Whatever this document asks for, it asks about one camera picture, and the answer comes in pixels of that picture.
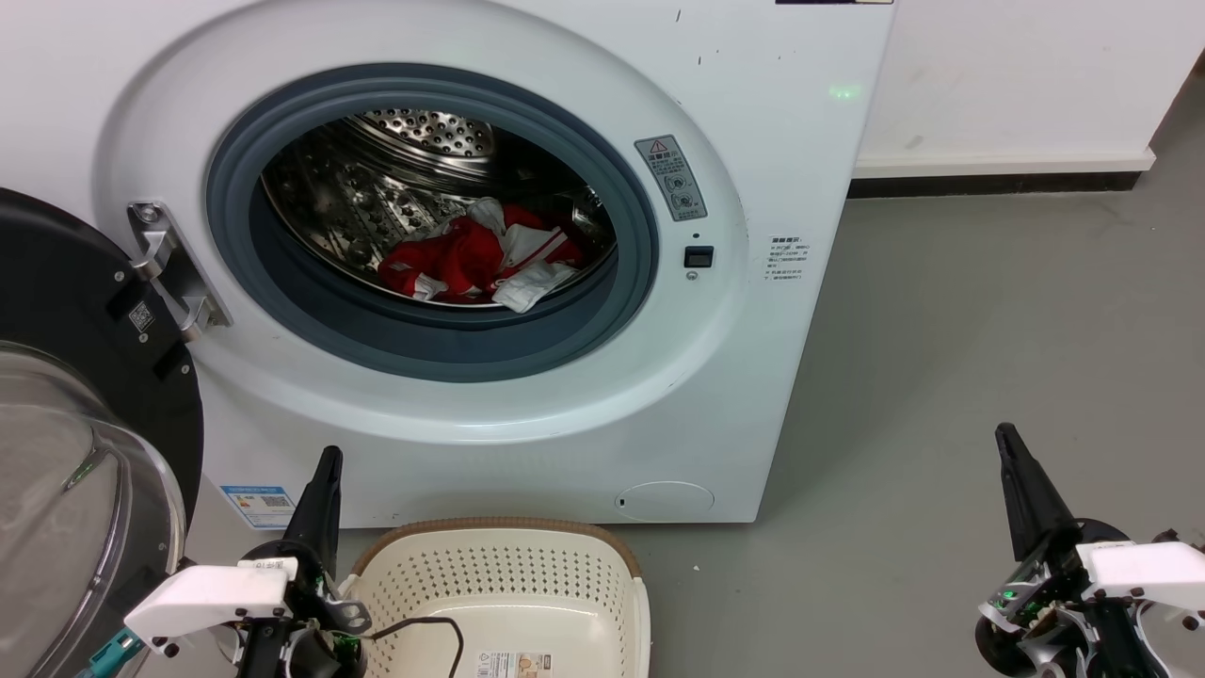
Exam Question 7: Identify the thin black left gripper cable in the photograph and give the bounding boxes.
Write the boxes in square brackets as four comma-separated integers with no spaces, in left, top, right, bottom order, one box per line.
[362,616,465,678]

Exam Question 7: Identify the stainless steel washing machine drum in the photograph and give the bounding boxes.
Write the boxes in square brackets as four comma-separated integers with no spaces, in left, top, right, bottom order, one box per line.
[260,107,619,310]

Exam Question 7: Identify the white front-load washing machine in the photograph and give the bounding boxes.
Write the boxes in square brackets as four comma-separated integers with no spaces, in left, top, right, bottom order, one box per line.
[0,0,900,530]

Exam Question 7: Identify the white wall ledge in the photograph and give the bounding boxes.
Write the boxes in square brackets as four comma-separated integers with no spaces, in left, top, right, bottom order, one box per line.
[852,144,1158,181]

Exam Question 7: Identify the red and white garment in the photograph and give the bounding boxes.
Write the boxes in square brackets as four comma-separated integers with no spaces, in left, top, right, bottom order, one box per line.
[442,197,591,315]

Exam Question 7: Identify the washing machine glass door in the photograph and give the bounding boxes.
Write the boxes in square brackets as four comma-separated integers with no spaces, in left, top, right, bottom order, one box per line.
[0,187,206,678]

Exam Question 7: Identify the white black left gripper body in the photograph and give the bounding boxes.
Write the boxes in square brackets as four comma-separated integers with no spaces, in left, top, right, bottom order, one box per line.
[123,541,371,678]

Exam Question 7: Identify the grey rubber door gasket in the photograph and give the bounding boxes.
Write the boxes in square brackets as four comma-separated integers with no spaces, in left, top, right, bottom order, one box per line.
[205,62,660,384]

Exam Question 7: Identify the cream perforated laundry basket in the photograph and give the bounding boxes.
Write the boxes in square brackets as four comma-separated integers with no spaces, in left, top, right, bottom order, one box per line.
[337,516,653,678]

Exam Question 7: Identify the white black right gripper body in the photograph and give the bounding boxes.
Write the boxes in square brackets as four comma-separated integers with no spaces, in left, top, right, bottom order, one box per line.
[973,519,1205,678]

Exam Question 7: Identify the grey warning sticker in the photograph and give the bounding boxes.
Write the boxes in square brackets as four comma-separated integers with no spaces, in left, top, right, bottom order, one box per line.
[634,134,709,224]

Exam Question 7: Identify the blue energy label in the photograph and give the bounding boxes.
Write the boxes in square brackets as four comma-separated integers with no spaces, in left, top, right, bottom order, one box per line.
[218,484,298,531]

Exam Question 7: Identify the white text sticker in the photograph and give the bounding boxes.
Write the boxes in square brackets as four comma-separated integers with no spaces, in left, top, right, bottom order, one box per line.
[763,233,815,284]

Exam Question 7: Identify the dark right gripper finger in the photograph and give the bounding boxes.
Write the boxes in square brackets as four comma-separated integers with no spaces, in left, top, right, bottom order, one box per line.
[994,422,1079,564]

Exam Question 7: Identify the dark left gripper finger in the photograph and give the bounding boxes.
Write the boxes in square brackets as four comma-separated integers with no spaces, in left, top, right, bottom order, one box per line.
[281,445,345,578]

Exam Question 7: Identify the round white filter cover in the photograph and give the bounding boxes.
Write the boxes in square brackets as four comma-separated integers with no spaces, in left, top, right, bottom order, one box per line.
[614,480,716,523]

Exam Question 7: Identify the metal door hinge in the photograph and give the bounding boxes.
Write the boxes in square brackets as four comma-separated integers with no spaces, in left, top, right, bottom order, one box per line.
[127,200,233,343]

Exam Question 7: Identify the black skirting strip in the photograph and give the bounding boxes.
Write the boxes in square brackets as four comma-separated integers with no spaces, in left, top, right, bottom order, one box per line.
[846,171,1142,200]

